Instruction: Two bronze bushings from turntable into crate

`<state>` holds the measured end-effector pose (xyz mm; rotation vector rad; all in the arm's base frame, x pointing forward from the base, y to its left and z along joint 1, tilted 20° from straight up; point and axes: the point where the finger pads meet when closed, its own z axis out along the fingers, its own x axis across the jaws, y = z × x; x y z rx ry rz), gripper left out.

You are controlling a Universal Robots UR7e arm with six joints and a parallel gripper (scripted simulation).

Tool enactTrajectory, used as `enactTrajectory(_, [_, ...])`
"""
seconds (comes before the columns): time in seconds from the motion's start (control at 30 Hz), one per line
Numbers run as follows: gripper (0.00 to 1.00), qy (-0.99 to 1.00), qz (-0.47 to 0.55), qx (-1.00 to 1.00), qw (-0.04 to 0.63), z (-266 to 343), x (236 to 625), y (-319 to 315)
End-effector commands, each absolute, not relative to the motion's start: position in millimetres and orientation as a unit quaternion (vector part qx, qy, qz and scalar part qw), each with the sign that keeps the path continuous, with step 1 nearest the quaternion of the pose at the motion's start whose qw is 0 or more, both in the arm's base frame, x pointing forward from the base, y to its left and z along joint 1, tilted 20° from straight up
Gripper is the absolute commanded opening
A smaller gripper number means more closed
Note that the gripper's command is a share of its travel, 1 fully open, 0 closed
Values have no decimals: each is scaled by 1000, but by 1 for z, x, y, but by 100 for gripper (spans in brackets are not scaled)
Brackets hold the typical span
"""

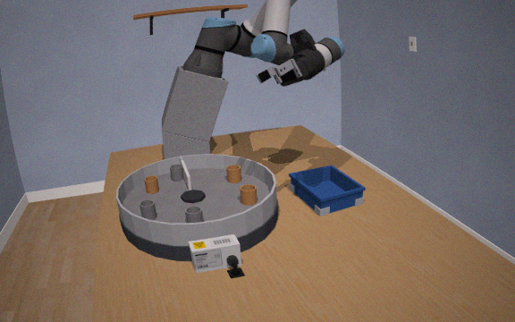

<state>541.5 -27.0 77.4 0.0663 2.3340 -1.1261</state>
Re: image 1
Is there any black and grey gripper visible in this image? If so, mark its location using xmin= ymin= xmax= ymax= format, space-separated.
xmin=257 ymin=30 xmax=332 ymax=86

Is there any bronze bushing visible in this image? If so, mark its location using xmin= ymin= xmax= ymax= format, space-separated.
xmin=226 ymin=165 xmax=241 ymax=183
xmin=241 ymin=184 xmax=257 ymax=206
xmin=144 ymin=175 xmax=159 ymax=194

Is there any grey metal bushing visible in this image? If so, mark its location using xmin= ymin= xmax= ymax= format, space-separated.
xmin=139 ymin=199 xmax=156 ymax=220
xmin=185 ymin=206 xmax=204 ymax=223
xmin=170 ymin=164 xmax=184 ymax=182

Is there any blue open crate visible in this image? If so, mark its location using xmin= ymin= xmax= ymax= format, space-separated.
xmin=289 ymin=165 xmax=366 ymax=216

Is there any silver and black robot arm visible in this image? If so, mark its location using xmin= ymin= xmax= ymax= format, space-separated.
xmin=182 ymin=0 xmax=345 ymax=78

